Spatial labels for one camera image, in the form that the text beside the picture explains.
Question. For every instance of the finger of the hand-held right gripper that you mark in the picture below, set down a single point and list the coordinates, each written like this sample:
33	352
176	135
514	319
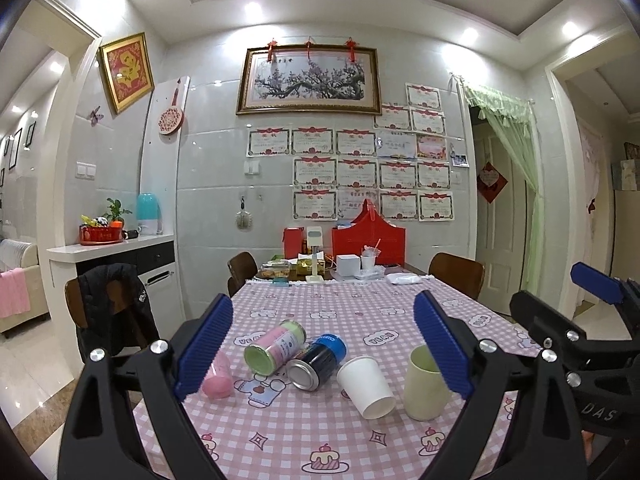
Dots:
542	317
595	280

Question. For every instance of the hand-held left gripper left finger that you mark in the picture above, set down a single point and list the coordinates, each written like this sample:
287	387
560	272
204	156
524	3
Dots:
204	347

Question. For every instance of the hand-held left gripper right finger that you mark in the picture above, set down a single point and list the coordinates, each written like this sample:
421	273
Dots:
442	347

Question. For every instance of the cream plastic cup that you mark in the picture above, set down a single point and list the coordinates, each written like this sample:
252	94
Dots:
420	390

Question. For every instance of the small pink plastic cup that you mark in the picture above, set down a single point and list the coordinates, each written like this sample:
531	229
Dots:
218	380

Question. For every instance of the white paper cup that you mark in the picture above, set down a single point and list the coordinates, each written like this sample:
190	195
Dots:
367	385

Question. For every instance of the white cup with straws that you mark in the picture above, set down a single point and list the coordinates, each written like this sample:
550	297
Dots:
368	260

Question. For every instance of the pink and green can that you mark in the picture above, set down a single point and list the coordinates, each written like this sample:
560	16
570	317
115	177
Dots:
275	347

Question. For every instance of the brown wooden chair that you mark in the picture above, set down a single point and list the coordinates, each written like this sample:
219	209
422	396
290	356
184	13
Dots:
245	270
457	275
80	310

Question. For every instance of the white plastic bag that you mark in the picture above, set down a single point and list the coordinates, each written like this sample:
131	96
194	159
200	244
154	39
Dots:
406	278

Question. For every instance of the black jacket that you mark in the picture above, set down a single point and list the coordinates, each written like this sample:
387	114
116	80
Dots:
112	310

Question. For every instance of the clear food container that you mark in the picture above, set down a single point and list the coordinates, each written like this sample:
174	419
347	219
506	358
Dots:
275	272

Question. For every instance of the white panel door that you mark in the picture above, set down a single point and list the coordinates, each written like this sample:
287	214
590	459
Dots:
500	220

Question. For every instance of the pale patterned box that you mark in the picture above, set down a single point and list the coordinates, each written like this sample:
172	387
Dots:
626	172

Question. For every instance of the dark blue drink can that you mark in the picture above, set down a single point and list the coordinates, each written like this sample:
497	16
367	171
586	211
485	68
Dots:
317	362

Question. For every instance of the white square box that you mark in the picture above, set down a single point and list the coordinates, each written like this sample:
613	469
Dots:
348	266

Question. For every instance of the white and black sideboard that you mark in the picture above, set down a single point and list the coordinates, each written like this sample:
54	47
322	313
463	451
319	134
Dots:
115	260

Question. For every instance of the large red gift bag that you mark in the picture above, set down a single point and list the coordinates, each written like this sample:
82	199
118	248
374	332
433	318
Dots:
372	242

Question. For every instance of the gold box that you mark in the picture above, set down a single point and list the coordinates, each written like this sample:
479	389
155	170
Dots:
302	267

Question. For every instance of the small red box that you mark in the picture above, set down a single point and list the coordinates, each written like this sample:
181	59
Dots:
293	247

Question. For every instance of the hanging grey brush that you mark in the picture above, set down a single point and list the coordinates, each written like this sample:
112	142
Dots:
242	217

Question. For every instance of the pink checkered tablecloth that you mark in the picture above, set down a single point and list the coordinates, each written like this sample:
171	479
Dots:
310	435

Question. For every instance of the white desk lamp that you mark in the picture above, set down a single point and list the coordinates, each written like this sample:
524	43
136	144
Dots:
315	257

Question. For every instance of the red diamond door decoration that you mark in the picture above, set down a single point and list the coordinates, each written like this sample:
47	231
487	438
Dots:
491	181

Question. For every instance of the teal and white humidifier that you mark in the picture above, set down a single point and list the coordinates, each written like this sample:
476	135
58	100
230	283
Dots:
149	214

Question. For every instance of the green lace curtain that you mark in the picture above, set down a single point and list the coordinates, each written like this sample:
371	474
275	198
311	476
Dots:
507	160

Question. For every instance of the red round tin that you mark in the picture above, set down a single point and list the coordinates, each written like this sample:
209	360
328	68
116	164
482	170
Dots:
100	235

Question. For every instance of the small potted plant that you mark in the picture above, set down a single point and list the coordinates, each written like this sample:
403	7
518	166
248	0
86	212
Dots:
116	210

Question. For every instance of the beige sofa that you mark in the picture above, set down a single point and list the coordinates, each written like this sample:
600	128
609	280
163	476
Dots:
20	305

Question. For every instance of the pink towel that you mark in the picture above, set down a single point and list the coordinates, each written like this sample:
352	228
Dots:
14	292

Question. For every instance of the round pink hanging ornament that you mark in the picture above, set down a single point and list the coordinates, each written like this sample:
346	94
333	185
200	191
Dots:
171	116

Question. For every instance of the red and gold framed picture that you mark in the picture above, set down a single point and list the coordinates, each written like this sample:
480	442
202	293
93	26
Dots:
126	71

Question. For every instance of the framed plum blossom painting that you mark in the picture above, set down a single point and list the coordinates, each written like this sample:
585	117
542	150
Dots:
309	80

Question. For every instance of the red knot ornament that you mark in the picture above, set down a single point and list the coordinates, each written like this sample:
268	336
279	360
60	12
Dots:
272	49
308	51
351	50

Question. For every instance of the small wall photo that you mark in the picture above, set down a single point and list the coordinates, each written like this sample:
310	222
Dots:
459	160

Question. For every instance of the white wall socket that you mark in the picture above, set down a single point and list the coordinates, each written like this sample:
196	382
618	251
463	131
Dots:
252	166

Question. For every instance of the group of wall certificates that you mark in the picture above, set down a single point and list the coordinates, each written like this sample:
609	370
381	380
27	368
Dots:
360	165

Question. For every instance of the white double light switch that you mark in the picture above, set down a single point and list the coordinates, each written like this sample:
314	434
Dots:
84	170

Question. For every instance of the purple butterfly wall decoration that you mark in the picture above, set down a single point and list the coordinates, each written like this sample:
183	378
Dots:
95	115

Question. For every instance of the black picture frame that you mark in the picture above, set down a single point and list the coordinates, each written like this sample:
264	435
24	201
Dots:
31	135
15	148

